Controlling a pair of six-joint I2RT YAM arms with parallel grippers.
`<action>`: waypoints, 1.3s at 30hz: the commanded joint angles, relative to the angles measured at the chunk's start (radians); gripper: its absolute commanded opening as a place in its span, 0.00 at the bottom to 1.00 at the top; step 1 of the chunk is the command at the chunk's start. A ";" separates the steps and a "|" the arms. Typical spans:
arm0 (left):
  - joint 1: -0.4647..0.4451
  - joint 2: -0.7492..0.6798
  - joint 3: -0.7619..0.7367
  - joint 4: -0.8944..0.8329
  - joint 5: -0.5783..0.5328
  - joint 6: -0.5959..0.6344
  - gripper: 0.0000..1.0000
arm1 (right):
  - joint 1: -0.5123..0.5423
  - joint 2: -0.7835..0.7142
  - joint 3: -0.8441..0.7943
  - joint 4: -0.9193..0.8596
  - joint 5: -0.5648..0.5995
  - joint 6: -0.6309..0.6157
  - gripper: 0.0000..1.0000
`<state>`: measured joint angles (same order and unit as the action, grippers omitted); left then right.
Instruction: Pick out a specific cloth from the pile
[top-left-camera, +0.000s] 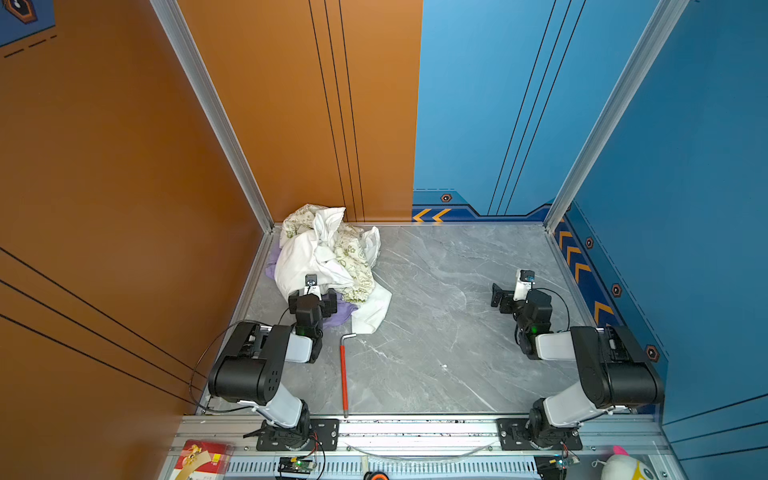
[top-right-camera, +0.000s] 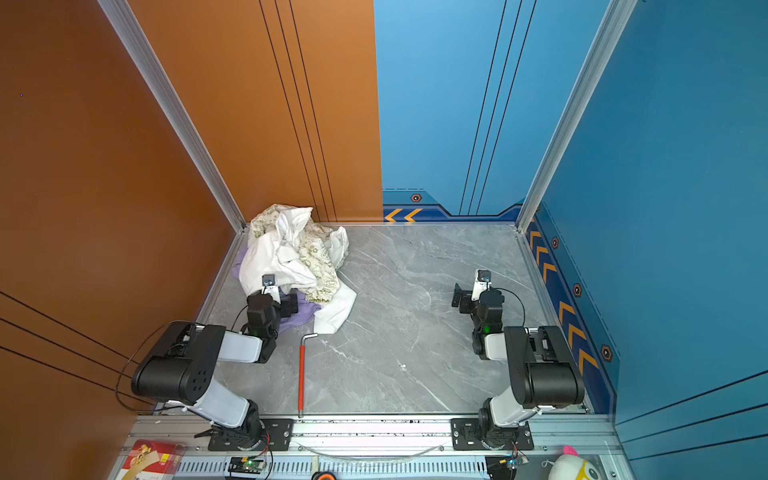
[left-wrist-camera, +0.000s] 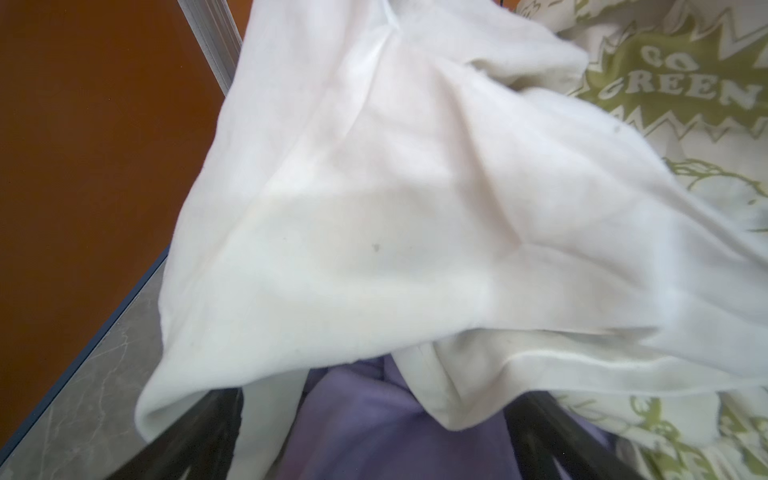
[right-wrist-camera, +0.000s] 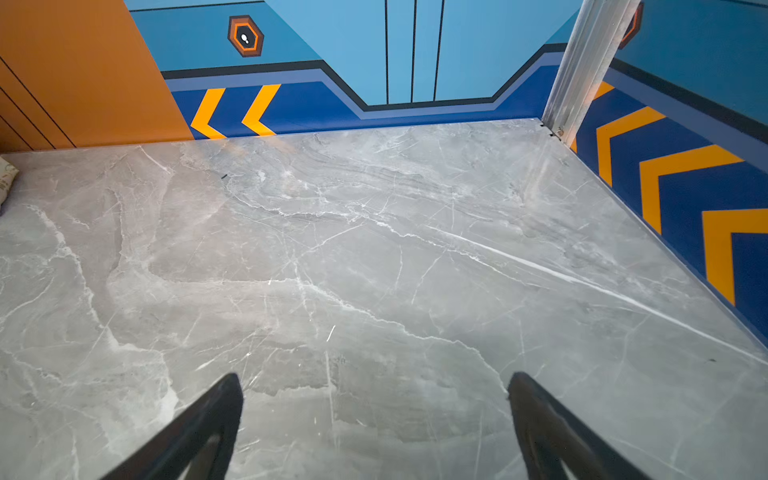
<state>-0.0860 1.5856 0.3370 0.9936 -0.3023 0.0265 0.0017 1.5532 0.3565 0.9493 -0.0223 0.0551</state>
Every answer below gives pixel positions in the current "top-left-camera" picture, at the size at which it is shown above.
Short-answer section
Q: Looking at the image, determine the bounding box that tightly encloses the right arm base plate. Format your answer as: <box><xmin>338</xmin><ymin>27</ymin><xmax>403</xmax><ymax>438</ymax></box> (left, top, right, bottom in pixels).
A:
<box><xmin>496</xmin><ymin>417</ymin><xmax>583</xmax><ymax>451</ymax></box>

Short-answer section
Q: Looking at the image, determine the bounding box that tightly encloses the orange black round object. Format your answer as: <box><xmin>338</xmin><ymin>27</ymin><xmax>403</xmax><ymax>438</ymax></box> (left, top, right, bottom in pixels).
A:
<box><xmin>363</xmin><ymin>472</ymin><xmax>389</xmax><ymax>480</ymax></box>

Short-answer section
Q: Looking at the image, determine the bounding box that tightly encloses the aluminium corner post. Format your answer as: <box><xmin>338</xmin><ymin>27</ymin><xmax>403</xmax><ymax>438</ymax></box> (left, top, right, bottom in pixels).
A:
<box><xmin>543</xmin><ymin>0</ymin><xmax>689</xmax><ymax>234</ymax></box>
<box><xmin>150</xmin><ymin>0</ymin><xmax>274</xmax><ymax>234</ymax></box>

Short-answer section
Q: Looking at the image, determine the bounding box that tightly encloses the purple cloth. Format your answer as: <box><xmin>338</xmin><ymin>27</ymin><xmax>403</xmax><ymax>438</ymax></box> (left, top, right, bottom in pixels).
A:
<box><xmin>264</xmin><ymin>243</ymin><xmax>357</xmax><ymax>328</ymax></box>

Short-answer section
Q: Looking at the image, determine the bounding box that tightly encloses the white cloth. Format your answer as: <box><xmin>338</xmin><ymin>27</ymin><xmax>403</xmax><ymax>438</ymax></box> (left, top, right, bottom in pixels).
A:
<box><xmin>274</xmin><ymin>206</ymin><xmax>393</xmax><ymax>335</ymax></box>

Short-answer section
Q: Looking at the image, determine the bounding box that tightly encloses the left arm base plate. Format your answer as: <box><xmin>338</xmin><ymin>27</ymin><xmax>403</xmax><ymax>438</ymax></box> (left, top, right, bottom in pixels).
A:
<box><xmin>254</xmin><ymin>417</ymin><xmax>340</xmax><ymax>452</ymax></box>

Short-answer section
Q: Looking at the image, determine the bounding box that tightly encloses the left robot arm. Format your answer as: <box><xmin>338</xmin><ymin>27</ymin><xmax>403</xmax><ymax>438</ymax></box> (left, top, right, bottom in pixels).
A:
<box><xmin>208</xmin><ymin>287</ymin><xmax>337</xmax><ymax>451</ymax></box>

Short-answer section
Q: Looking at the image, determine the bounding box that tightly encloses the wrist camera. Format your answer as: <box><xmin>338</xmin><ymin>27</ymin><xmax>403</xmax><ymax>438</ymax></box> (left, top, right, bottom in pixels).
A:
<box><xmin>513</xmin><ymin>269</ymin><xmax>535</xmax><ymax>301</ymax></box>
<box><xmin>304</xmin><ymin>274</ymin><xmax>321</xmax><ymax>298</ymax></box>

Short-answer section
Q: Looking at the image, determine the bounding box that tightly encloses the red handled hex key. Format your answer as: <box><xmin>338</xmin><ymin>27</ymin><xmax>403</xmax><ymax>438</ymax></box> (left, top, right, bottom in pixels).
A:
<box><xmin>339</xmin><ymin>333</ymin><xmax>357</xmax><ymax>418</ymax></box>

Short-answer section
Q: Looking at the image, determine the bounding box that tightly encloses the green patterned cloth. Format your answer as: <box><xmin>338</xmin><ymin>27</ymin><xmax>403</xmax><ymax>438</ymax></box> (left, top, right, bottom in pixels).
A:
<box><xmin>280</xmin><ymin>203</ymin><xmax>382</xmax><ymax>304</ymax></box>

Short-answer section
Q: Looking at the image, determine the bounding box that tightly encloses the right circuit board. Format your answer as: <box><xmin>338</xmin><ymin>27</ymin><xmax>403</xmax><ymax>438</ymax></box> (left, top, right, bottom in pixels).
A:
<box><xmin>534</xmin><ymin>455</ymin><xmax>581</xmax><ymax>480</ymax></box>

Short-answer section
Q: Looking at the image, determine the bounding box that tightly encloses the right aluminium corner post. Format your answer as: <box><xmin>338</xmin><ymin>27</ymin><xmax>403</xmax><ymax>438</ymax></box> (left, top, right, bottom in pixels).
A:
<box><xmin>543</xmin><ymin>0</ymin><xmax>689</xmax><ymax>234</ymax></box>

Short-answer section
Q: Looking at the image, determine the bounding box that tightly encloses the white plush toy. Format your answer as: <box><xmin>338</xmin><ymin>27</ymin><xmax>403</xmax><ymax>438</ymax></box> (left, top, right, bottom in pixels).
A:
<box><xmin>591</xmin><ymin>446</ymin><xmax>658</xmax><ymax>480</ymax></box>

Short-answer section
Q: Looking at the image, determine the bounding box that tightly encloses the aluminium front rail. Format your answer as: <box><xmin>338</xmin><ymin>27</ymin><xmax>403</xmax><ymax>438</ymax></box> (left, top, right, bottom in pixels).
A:
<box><xmin>157</xmin><ymin>414</ymin><xmax>686</xmax><ymax>479</ymax></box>

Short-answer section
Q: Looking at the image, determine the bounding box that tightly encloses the green circuit board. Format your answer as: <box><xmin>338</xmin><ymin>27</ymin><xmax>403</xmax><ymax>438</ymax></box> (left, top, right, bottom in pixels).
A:
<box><xmin>276</xmin><ymin>457</ymin><xmax>320</xmax><ymax>479</ymax></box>

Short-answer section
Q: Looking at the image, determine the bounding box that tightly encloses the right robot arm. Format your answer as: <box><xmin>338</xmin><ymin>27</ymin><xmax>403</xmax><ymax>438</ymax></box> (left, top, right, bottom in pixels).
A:
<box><xmin>491</xmin><ymin>281</ymin><xmax>664</xmax><ymax>451</ymax></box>

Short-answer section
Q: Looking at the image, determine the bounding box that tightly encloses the red box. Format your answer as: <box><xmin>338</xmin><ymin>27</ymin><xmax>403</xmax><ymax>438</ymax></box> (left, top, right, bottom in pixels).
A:
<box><xmin>168</xmin><ymin>440</ymin><xmax>235</xmax><ymax>480</ymax></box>

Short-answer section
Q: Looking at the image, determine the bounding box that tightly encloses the left aluminium corner post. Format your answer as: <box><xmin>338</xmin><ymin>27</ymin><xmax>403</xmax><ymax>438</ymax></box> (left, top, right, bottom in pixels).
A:
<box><xmin>150</xmin><ymin>0</ymin><xmax>274</xmax><ymax>234</ymax></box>

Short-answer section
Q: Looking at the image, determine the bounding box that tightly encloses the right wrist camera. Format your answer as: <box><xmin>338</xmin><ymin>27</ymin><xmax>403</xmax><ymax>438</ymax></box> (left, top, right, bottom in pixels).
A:
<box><xmin>513</xmin><ymin>269</ymin><xmax>535</xmax><ymax>301</ymax></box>

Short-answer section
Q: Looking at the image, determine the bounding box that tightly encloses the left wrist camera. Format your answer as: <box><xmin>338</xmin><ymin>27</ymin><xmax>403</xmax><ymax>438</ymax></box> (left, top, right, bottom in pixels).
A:
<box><xmin>304</xmin><ymin>274</ymin><xmax>321</xmax><ymax>298</ymax></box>

